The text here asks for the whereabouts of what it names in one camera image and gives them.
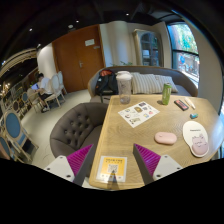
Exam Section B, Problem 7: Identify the cream white pen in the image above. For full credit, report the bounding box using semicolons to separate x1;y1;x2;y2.
184;97;196;110

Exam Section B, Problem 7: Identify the grey tufted armchair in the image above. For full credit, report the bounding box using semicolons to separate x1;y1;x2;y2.
50;102;108;157

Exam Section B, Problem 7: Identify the white pink cat mousepad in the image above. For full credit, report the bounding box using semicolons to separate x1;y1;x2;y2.
183;121;209;157

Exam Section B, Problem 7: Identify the pink computer mouse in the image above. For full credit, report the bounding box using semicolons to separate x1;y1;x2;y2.
154;132;177;145

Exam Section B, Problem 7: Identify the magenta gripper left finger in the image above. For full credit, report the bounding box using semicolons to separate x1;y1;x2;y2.
45;144;95;186

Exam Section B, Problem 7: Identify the wooden arched display cabinet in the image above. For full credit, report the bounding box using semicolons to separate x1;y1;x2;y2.
133;29;163;67

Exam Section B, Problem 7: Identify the green drink can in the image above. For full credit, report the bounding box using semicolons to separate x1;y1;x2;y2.
162;83;172;105

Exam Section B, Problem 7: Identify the blue round-back chair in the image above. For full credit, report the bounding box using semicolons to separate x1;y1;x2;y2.
3;110;39;161

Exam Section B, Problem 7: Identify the wooden double door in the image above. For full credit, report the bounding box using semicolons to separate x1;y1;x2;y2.
52;25;105;92

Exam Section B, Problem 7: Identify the white chair by door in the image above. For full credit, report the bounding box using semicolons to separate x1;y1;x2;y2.
57;71;67;94

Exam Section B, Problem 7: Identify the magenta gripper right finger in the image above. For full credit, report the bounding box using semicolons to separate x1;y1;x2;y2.
133;144;182;185

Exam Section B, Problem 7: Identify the grey sofa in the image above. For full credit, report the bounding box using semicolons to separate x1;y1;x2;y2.
88;66;198;101

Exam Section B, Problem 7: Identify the white dining chair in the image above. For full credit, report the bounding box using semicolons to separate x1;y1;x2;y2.
44;75;62;106

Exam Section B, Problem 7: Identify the grey patterned cushion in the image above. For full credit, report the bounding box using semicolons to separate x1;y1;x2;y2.
155;75;178;93

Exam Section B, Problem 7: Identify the seated person white shirt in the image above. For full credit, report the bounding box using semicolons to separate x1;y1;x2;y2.
36;73;52;113

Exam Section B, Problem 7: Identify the striped cushion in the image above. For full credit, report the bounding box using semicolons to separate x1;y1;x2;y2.
131;72;162;94

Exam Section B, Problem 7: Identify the yellow QR code placard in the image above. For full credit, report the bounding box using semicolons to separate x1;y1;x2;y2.
96;156;127;183

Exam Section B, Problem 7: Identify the small teal eraser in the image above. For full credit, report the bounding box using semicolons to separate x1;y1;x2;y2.
190;113;198;119

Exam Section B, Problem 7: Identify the large glass window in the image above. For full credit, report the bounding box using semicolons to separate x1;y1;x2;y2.
167;23;200;86

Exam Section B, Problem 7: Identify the black red rectangular case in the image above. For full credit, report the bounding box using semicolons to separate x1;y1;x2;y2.
174;100;189;111

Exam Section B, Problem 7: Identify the black red backpack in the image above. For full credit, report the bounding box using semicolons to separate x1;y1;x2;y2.
95;69;118;96

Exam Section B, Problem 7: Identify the white sticker sheet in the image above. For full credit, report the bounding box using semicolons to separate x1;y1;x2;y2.
119;101;159;128

